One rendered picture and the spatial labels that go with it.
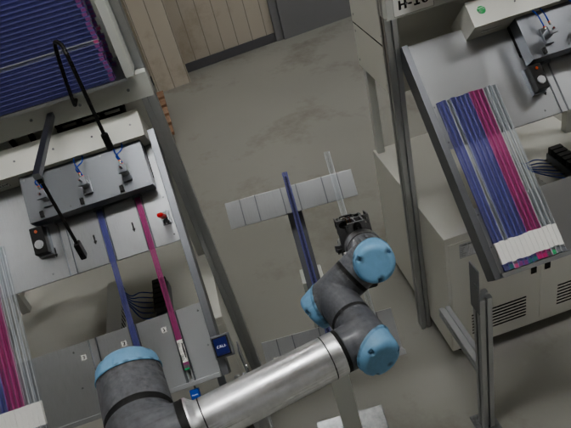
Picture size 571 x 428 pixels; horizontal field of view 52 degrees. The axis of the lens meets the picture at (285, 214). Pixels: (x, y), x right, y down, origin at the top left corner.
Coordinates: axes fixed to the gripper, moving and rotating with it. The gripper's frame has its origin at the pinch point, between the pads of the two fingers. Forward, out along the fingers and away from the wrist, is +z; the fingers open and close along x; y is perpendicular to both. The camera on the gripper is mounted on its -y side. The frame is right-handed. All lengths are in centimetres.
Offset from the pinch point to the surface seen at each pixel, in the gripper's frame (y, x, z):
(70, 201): 25, 68, 22
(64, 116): 47, 63, 24
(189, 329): -16, 46, 15
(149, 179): 25, 47, 24
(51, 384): -19, 84, 12
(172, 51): 113, 72, 377
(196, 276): -3.4, 41.0, 18.9
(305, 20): 116, -49, 426
